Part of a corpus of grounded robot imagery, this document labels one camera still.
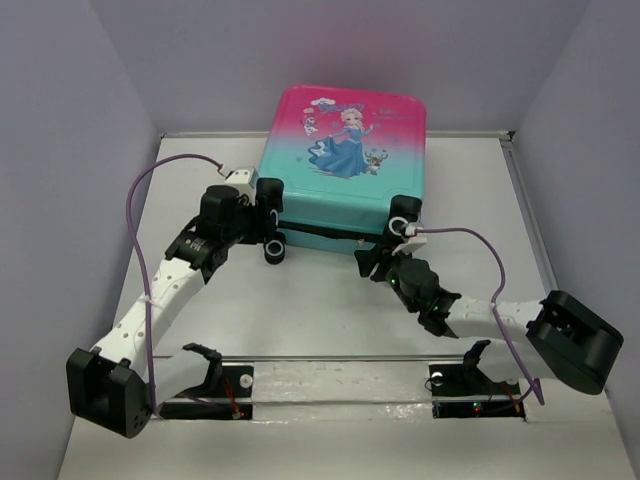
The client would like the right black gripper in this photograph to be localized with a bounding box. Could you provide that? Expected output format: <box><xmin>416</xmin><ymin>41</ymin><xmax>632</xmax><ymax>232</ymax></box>
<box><xmin>352</xmin><ymin>242</ymin><xmax>418</xmax><ymax>314</ymax></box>

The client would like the pink and teal suitcase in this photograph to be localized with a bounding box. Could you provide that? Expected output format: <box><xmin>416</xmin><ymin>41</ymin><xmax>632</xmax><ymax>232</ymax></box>
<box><xmin>258</xmin><ymin>85</ymin><xmax>427</xmax><ymax>254</ymax></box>

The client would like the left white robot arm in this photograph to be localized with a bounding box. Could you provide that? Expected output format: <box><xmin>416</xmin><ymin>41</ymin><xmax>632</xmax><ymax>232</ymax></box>
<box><xmin>66</xmin><ymin>178</ymin><xmax>284</xmax><ymax>438</ymax></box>

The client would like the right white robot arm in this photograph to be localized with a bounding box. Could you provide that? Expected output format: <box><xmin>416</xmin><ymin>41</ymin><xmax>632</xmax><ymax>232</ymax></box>
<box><xmin>355</xmin><ymin>247</ymin><xmax>624</xmax><ymax>395</ymax></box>

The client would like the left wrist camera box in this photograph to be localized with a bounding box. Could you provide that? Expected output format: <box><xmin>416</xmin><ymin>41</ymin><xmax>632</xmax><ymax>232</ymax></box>
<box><xmin>224</xmin><ymin>167</ymin><xmax>259</xmax><ymax>197</ymax></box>

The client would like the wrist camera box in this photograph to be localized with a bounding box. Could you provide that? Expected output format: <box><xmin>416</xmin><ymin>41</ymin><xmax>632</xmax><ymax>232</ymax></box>
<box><xmin>224</xmin><ymin>167</ymin><xmax>259</xmax><ymax>197</ymax></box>
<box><xmin>392</xmin><ymin>223</ymin><xmax>427</xmax><ymax>256</ymax></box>

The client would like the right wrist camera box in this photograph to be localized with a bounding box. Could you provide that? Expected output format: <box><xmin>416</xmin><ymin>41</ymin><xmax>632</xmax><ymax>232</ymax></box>
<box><xmin>392</xmin><ymin>223</ymin><xmax>427</xmax><ymax>256</ymax></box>

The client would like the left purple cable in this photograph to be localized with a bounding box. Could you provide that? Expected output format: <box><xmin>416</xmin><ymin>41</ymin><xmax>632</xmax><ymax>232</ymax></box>
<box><xmin>125</xmin><ymin>153</ymin><xmax>236</xmax><ymax>419</ymax></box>

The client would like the purple cable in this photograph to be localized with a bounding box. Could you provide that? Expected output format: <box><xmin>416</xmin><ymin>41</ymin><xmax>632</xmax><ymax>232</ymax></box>
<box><xmin>125</xmin><ymin>153</ymin><xmax>236</xmax><ymax>419</ymax></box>
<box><xmin>409</xmin><ymin>225</ymin><xmax>546</xmax><ymax>406</ymax></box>

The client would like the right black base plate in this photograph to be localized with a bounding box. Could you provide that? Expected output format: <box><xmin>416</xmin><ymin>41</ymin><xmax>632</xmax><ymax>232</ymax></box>
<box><xmin>424</xmin><ymin>363</ymin><xmax>526</xmax><ymax>420</ymax></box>

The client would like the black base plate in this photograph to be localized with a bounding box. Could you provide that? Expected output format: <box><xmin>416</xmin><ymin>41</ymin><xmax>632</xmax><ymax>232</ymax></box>
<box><xmin>160</xmin><ymin>363</ymin><xmax>254</xmax><ymax>421</ymax></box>
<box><xmin>424</xmin><ymin>363</ymin><xmax>526</xmax><ymax>420</ymax></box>

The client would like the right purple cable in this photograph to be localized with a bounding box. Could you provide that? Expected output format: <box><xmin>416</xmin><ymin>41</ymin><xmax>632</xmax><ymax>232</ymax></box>
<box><xmin>409</xmin><ymin>225</ymin><xmax>546</xmax><ymax>406</ymax></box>

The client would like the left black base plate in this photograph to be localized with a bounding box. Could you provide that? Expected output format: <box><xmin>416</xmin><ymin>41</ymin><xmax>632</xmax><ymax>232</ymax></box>
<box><xmin>160</xmin><ymin>363</ymin><xmax>254</xmax><ymax>421</ymax></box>

